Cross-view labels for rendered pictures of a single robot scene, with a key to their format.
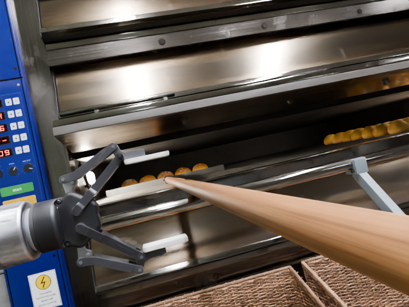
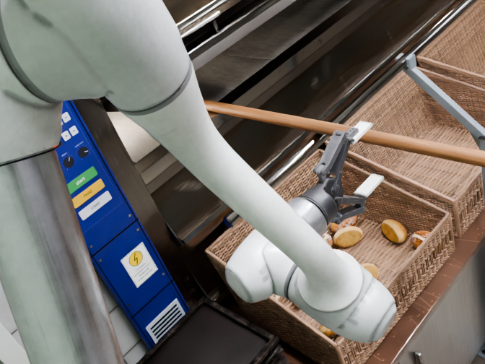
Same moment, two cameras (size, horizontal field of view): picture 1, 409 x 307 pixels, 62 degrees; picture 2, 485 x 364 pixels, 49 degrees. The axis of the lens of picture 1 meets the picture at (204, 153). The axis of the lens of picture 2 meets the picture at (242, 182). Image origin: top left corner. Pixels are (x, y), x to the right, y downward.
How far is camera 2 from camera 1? 0.92 m
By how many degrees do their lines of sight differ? 41
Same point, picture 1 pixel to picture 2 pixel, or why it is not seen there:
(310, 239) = not seen: outside the picture
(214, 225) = (255, 136)
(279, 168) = (297, 58)
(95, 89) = not seen: hidden behind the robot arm
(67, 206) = (328, 190)
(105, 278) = (183, 227)
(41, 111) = not seen: hidden behind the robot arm
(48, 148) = (87, 119)
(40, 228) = (331, 212)
